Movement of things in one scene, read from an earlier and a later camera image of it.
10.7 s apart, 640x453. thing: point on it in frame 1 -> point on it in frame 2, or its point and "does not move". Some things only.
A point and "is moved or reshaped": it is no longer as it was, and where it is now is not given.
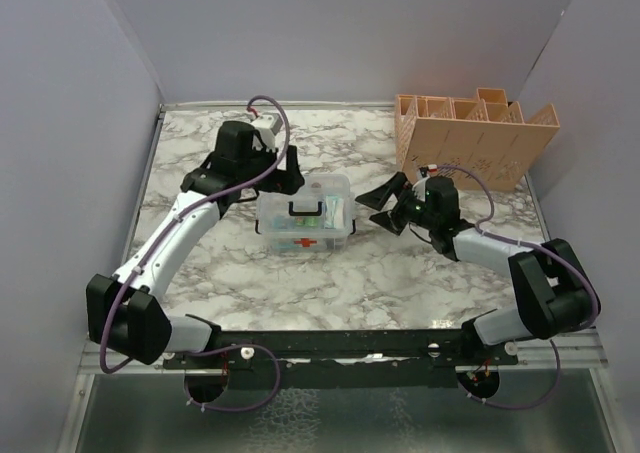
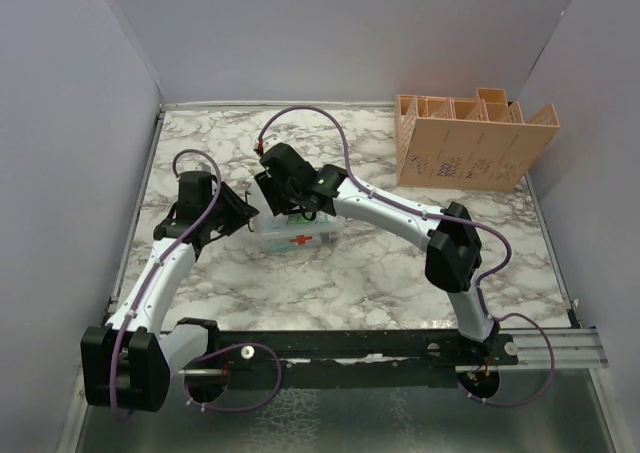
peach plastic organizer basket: (482, 142) does not move
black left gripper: (286, 181) -> (241, 212)
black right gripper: (379, 197) -> (267, 185)
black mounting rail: (345, 358) does not move
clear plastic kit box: (317, 219) is moved or reshaped
